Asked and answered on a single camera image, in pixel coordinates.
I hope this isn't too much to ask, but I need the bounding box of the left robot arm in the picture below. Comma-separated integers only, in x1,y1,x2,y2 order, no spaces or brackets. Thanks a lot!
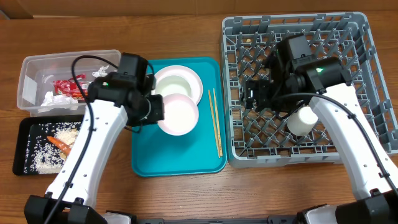
24,53,164,223

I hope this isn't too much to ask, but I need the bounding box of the white rice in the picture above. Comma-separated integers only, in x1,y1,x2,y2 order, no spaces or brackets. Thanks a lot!
22,121,81,175

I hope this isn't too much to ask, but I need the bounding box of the red snack wrapper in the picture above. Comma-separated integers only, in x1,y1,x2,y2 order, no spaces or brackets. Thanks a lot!
53,73,91,100

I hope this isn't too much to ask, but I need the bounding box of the left wooden chopstick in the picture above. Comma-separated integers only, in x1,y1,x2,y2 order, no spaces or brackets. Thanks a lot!
208,90,221,158

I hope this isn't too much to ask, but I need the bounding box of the white tissue paper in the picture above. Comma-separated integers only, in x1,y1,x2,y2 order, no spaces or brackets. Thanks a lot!
38,91,78,113

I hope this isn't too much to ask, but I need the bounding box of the large white plate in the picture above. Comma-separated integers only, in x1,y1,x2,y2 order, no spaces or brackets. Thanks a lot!
152,65,203,105

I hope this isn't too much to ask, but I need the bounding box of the black plastic tray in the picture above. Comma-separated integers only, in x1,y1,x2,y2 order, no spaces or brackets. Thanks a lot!
12,115,83,175

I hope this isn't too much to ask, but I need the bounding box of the white paper napkin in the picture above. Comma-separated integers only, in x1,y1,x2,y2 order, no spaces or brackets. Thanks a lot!
92,65,109,78

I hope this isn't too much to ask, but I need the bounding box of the small white bowl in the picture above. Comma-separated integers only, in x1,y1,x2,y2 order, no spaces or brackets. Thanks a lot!
158,93,199,136

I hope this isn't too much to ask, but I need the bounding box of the white cup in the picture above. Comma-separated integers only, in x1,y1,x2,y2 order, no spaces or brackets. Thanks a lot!
287,106,318,136

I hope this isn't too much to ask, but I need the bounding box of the teal plastic serving tray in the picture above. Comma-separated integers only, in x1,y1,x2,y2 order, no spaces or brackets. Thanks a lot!
131,57,228,177

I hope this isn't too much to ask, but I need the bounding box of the right wooden chopstick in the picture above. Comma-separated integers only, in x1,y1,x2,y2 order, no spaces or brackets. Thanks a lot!
213,89,223,157

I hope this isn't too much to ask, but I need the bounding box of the clear plastic waste bin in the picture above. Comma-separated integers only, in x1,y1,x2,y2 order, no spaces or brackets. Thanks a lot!
17,50,121,117

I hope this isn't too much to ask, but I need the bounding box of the grey plastic dishwasher rack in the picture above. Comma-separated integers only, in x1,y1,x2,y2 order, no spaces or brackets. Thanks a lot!
221,12,397,168

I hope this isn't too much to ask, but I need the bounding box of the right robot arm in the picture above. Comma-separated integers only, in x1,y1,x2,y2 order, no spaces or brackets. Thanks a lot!
241,34,397,223

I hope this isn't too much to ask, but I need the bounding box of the wooden chopstick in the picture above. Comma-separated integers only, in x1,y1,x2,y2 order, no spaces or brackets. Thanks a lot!
213,89,223,157
208,90,221,158

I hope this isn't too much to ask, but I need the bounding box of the orange carrot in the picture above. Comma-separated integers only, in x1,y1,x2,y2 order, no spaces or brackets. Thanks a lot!
47,136,71,156

